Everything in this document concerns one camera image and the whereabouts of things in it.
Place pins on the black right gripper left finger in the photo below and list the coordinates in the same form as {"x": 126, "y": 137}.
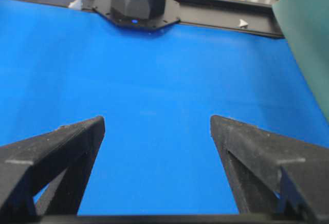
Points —
{"x": 48, "y": 174}

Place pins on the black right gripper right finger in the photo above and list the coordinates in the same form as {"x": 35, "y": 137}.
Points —
{"x": 271, "y": 173}

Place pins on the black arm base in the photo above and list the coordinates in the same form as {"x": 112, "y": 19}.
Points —
{"x": 139, "y": 14}

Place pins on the blue table mat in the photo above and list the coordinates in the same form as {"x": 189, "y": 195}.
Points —
{"x": 157, "y": 92}

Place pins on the black mounting plate frame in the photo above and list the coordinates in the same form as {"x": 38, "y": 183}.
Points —
{"x": 227, "y": 14}

